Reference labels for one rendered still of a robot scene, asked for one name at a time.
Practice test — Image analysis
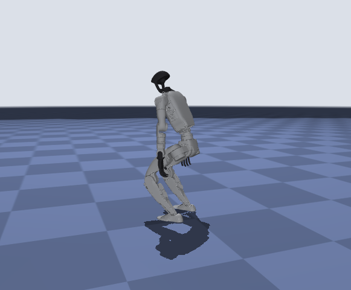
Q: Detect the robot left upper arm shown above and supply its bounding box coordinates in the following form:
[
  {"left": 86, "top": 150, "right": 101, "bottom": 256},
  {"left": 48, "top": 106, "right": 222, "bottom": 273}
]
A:
[{"left": 155, "top": 95, "right": 168, "bottom": 132}]

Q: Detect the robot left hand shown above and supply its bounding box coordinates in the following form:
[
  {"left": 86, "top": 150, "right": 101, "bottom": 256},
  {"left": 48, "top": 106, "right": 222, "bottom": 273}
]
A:
[{"left": 157, "top": 151, "right": 168, "bottom": 177}]

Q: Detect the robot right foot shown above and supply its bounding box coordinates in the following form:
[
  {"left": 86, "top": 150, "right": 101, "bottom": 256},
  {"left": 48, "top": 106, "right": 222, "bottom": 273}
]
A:
[{"left": 173, "top": 203, "right": 196, "bottom": 211}]

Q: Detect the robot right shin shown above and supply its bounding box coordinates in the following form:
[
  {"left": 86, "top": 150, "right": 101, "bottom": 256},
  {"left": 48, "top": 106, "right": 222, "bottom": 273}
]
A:
[{"left": 163, "top": 170, "right": 190, "bottom": 207}]

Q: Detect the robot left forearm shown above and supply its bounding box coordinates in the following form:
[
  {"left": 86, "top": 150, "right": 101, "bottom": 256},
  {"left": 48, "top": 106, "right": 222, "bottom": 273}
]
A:
[{"left": 156, "top": 123, "right": 166, "bottom": 156}]

